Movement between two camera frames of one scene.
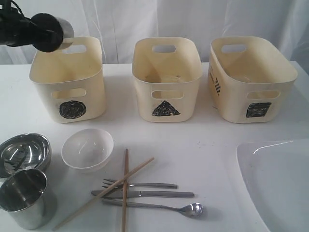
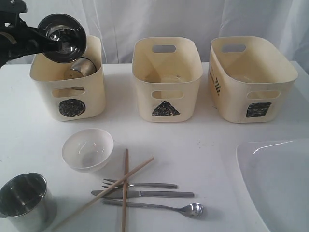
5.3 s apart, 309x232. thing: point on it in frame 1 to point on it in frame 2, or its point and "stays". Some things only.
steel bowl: x=26 y=151 to x=72 y=33
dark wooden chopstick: x=125 y=190 stays
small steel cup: x=68 y=33 to x=85 y=65
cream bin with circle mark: x=70 y=81 stays
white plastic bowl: x=87 y=150 stays
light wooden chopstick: x=103 y=194 stays
